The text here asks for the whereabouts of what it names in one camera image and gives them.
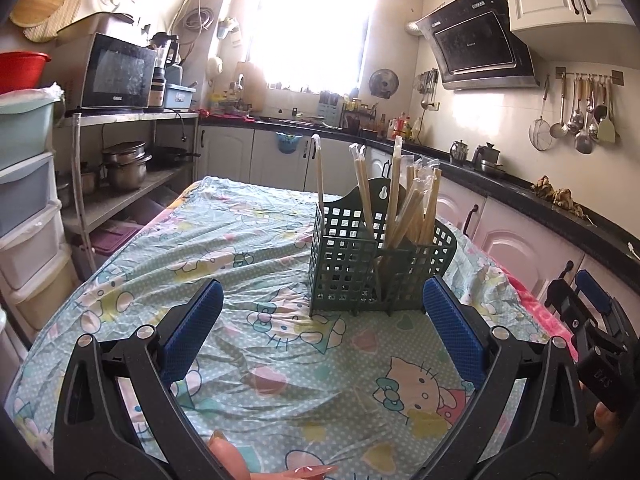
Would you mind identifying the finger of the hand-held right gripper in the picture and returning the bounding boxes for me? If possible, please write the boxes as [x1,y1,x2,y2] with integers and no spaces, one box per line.
[545,276,583,341]
[575,270,640,343]

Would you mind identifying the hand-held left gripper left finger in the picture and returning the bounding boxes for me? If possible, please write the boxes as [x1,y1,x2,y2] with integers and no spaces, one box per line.
[52,277,226,480]

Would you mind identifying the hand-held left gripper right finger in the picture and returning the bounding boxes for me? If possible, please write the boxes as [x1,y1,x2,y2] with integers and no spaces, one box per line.
[422,275,608,480]

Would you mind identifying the group of bamboo chopsticks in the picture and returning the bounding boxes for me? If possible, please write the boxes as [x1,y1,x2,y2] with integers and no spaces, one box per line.
[310,135,443,291]

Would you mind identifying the green plastic utensil basket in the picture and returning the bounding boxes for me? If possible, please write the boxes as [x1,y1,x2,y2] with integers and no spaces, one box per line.
[309,177,458,317]

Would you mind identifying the hanging kitchen utensils set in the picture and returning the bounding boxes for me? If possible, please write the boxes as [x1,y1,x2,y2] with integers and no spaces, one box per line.
[414,69,441,110]

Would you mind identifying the person's right hand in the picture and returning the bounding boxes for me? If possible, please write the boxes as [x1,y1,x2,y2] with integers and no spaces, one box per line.
[591,403,623,457]

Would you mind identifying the person's left hand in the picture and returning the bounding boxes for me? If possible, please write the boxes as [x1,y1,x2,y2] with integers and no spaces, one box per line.
[206,430,339,480]

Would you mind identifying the pink blanket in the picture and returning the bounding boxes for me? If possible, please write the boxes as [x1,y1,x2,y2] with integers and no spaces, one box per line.
[500,280,573,356]

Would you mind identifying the white base cabinets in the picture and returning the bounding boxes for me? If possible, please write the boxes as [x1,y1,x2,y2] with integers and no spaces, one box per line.
[195,125,640,341]

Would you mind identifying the cartoon cat printed blanket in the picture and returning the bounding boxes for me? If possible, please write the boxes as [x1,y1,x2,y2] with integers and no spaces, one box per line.
[5,175,576,480]

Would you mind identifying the ginger root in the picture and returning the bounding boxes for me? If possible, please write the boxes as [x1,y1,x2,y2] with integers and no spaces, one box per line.
[531,175,586,218]

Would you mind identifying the purple plastic box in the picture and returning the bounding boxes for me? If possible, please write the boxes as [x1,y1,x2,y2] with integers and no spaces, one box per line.
[77,225,143,256]

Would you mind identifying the black kitchen countertop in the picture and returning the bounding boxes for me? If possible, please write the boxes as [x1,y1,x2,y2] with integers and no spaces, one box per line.
[197,112,640,266]

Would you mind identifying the steel slotted spoon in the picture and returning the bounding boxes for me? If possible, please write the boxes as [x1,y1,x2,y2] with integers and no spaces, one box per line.
[574,80,593,155]

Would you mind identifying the large steel teapot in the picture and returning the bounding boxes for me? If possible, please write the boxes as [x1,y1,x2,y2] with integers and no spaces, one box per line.
[471,142,502,173]

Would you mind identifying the steel ladle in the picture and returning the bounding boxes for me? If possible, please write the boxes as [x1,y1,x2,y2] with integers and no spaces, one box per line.
[549,76,570,139]

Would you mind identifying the stacked steel pots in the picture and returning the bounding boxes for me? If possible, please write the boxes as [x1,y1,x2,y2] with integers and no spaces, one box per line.
[101,141,153,191]

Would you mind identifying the black frying pan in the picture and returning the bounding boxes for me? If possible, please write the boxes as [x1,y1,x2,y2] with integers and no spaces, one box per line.
[148,146,201,168]

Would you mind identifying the small steel pot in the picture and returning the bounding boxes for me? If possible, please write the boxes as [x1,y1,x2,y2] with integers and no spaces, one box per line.
[55,170,99,206]

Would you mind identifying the blue hanging basket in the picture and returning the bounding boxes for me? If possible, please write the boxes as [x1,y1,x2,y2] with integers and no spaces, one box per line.
[275,131,302,155]

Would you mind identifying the group of condiment bottles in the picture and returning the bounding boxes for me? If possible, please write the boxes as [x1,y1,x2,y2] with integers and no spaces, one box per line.
[385,111,426,143]

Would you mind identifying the red cloth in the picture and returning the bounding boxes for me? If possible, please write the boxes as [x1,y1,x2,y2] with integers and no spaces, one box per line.
[199,109,258,122]

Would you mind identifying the metal shelf rack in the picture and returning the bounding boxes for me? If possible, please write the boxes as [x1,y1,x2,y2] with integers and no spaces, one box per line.
[52,110,201,281]

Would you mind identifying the blue plastic crate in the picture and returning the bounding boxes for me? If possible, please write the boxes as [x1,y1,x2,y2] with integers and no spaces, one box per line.
[164,82,197,111]

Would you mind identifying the blender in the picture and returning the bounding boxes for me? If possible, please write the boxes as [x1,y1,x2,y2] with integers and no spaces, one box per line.
[148,32,181,112]

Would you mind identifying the wooden cutting board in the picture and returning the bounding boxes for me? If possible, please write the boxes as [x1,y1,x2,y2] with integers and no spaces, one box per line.
[235,61,268,111]

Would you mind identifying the teal knife holder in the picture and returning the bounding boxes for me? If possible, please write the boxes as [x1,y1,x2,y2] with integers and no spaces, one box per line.
[318,91,346,123]

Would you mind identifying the pastel plastic drawer tower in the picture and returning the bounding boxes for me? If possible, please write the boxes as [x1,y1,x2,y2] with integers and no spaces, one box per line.
[0,92,81,331]

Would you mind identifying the black microwave oven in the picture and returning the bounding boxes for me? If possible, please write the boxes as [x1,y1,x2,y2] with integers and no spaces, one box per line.
[54,31,158,112]

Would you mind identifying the black range hood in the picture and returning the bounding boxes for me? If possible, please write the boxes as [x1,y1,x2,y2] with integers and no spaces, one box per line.
[415,0,541,92]

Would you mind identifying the red plastic basin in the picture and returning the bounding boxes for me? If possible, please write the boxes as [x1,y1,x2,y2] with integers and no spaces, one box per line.
[0,51,52,96]

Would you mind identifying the window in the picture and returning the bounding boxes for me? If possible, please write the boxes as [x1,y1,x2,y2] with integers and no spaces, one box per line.
[247,0,378,92]

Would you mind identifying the woven bamboo tray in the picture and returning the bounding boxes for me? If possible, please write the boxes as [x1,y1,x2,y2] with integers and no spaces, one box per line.
[22,5,66,43]

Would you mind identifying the wire mesh strainer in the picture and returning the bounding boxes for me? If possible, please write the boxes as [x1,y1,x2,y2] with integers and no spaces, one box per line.
[529,75,555,152]

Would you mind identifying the utensil hanging rail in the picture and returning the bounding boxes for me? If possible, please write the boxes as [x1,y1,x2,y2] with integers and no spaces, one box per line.
[555,66,626,86]

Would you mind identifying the small wall fan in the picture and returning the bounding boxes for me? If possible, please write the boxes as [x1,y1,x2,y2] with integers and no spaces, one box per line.
[368,68,400,100]

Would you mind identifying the wall-mounted utensil cup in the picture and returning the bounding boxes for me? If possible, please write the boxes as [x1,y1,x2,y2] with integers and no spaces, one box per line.
[216,16,242,41]

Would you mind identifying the white hose coil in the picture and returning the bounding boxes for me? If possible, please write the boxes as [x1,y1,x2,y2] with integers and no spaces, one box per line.
[182,7,217,31]

